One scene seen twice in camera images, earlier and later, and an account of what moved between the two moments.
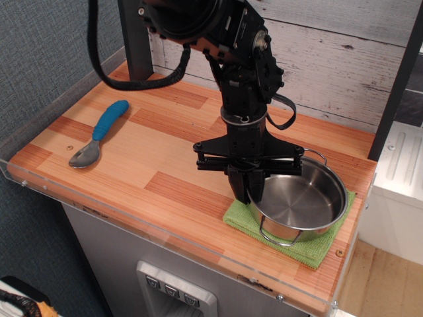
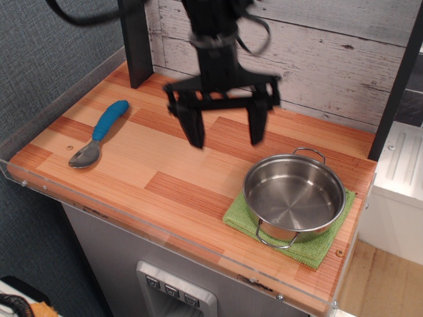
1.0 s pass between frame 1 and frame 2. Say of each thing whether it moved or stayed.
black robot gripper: moved
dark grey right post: stayed
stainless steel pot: stayed
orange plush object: stayed
